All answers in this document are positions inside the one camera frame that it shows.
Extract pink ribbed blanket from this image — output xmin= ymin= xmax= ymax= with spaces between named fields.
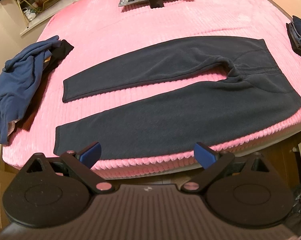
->
xmin=0 ymin=0 xmax=301 ymax=179

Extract blue hoodie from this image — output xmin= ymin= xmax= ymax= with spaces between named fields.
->
xmin=0 ymin=35 xmax=61 ymax=145

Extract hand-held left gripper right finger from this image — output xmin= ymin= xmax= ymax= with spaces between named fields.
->
xmin=182 ymin=142 xmax=271 ymax=194

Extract gold metal stand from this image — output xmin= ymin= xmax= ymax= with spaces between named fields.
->
xmin=9 ymin=0 xmax=66 ymax=28

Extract stack of folded dark clothes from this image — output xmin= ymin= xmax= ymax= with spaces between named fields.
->
xmin=286 ymin=15 xmax=301 ymax=62

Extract dark navy fleece pants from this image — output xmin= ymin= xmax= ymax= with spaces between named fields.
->
xmin=53 ymin=36 xmax=301 ymax=160

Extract black garment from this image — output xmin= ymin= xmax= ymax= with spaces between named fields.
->
xmin=44 ymin=39 xmax=74 ymax=70

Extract white bag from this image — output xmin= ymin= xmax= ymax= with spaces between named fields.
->
xmin=22 ymin=6 xmax=38 ymax=20

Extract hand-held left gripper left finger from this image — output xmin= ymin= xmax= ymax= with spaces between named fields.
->
xmin=25 ymin=141 xmax=113 ymax=194

